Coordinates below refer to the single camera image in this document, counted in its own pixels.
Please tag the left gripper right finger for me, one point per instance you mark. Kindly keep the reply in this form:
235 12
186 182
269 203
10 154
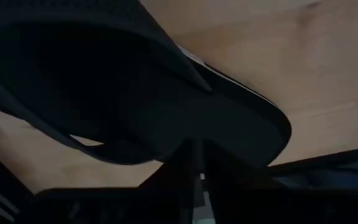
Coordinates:
235 186

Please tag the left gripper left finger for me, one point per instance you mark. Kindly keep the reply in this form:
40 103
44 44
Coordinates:
179 174

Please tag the black flip-flop white-striped sole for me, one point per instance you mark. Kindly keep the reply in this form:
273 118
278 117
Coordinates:
135 93

